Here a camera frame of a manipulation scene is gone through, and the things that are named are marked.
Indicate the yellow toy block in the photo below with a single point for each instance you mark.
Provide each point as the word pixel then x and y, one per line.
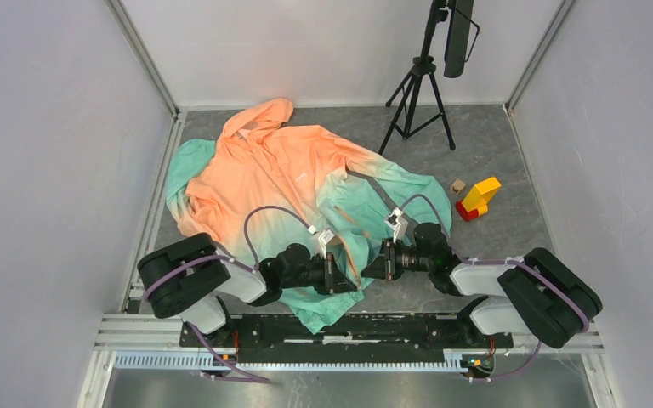
pixel 480 195

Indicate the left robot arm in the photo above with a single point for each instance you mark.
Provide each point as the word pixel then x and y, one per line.
pixel 186 278

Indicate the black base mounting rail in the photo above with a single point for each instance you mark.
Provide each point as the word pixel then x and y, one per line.
pixel 354 338

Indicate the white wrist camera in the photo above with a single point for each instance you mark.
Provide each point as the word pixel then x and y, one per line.
pixel 397 223
pixel 322 239

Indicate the red toy block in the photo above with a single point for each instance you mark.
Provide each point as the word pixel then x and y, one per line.
pixel 465 214

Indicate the black tripod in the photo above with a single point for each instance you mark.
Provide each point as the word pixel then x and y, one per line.
pixel 423 66

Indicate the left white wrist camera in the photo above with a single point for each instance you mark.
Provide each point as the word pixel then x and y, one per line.
pixel 322 239

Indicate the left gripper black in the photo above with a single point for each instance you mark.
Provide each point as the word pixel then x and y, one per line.
pixel 335 280

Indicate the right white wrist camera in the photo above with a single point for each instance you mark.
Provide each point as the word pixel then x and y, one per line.
pixel 397 223

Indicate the small wooden cube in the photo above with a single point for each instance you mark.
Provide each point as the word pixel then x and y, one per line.
pixel 458 187

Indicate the orange and teal jacket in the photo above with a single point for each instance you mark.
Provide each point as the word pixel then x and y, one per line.
pixel 263 183

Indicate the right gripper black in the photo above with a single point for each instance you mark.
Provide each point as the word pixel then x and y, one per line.
pixel 383 266

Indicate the white toothed cable tray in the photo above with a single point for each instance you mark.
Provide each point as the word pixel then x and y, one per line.
pixel 204 361

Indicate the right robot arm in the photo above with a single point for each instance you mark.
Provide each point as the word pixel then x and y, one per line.
pixel 534 294

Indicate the black hanging panel light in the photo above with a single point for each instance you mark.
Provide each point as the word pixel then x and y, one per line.
pixel 461 37

